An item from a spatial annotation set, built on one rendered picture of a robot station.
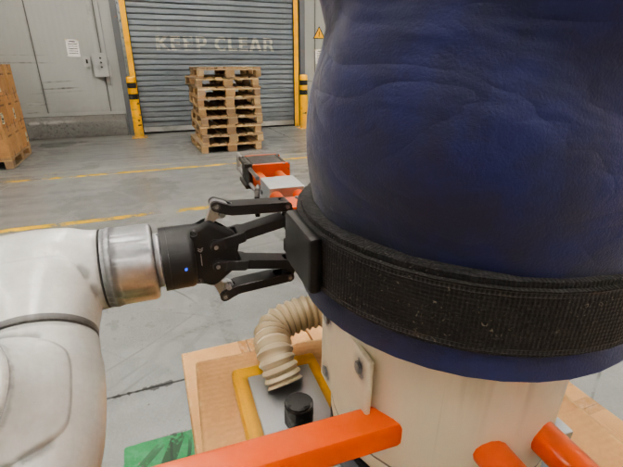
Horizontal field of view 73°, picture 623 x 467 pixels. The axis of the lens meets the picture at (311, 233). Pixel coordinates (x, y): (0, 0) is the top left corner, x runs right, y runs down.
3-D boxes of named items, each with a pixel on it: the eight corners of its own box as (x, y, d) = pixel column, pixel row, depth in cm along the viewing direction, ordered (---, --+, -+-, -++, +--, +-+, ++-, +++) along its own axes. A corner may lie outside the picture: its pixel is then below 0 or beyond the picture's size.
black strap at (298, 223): (756, 310, 23) (789, 246, 22) (383, 419, 16) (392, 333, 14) (479, 191, 43) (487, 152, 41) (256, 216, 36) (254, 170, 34)
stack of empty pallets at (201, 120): (266, 149, 713) (262, 67, 663) (200, 154, 675) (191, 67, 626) (247, 137, 824) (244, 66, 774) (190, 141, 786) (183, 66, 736)
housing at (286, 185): (306, 209, 73) (306, 184, 71) (268, 214, 71) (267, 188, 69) (294, 197, 79) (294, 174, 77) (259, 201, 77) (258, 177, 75)
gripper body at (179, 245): (152, 215, 51) (229, 206, 54) (162, 277, 54) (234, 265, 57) (155, 238, 44) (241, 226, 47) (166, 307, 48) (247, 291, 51)
